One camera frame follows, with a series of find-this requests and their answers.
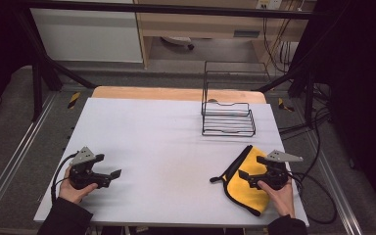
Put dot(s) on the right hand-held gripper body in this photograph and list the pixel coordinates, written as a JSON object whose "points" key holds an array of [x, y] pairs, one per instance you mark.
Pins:
{"points": [[275, 176]]}

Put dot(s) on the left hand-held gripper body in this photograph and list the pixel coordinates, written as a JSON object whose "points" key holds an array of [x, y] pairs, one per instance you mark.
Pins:
{"points": [[81, 173]]}

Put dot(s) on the yellow cloth with black trim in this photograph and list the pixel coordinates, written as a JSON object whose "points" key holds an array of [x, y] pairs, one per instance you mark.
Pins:
{"points": [[244, 196]]}

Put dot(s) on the person's left hand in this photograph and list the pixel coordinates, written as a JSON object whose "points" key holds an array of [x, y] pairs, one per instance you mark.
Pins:
{"points": [[71, 194]]}

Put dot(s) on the person's right hand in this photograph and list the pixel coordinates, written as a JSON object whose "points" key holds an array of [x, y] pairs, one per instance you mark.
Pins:
{"points": [[284, 200]]}

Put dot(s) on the white table mat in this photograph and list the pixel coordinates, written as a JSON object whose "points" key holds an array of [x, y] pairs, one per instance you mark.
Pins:
{"points": [[160, 147]]}

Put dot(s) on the yellow and black tape marker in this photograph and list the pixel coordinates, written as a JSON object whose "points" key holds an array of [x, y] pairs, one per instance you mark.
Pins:
{"points": [[285, 105], [74, 100]]}

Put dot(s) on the white cabinet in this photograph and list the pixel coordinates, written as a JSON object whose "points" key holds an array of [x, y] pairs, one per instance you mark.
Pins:
{"points": [[84, 36]]}

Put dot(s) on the white caster base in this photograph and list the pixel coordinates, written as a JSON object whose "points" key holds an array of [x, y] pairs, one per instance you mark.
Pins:
{"points": [[176, 40]]}

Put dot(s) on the wooden desk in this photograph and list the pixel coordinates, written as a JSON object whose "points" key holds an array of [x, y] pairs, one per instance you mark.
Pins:
{"points": [[202, 27]]}

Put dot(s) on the aluminium floor rail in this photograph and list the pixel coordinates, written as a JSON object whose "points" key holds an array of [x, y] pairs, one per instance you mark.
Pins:
{"points": [[19, 153], [336, 192]]}

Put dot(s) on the white wall socket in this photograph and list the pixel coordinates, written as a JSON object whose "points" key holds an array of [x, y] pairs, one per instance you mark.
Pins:
{"points": [[269, 4]]}

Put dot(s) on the black metal frame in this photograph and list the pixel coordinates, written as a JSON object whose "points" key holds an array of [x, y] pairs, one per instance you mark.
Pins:
{"points": [[176, 9]]}

